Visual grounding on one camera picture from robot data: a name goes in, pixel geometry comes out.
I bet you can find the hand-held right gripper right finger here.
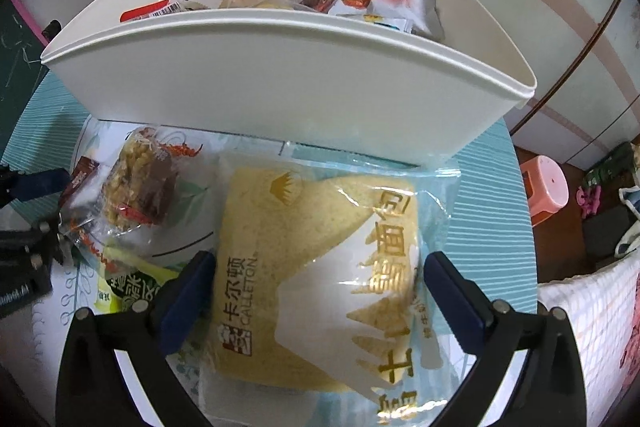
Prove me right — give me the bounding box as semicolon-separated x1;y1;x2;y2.
422;251;588;427

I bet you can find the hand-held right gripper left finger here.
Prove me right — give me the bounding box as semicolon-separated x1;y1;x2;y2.
55;249;218;427

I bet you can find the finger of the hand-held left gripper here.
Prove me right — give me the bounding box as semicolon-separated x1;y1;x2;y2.
0;164;73;214
0;219;76;280

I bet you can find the clear yellow bread packet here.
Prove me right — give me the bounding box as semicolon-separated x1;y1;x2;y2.
200;147;461;427

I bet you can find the white plastic storage bin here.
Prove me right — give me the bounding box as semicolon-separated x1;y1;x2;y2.
40;0;538;170

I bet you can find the small brown snack packet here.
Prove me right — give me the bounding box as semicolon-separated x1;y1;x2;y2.
60;156;101;208

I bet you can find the green snack packet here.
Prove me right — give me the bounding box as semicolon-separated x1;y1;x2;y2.
95;249;181;315

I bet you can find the patterned tablecloth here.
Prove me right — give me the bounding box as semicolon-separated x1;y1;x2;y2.
0;72;538;427

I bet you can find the pink plastic stool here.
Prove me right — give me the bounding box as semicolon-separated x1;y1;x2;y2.
520;155;571;228

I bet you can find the checked blanket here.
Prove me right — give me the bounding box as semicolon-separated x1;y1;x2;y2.
537;252;640;427

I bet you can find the pink toy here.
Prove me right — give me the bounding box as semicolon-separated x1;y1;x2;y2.
575;186;603;212

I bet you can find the green bag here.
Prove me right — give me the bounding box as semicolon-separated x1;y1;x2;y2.
585;142;633;188

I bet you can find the pale sliding wardrobe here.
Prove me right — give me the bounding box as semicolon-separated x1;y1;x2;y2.
440;0;640;172

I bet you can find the green chalkboard with pink frame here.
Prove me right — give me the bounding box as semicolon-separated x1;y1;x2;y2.
0;0;46;128

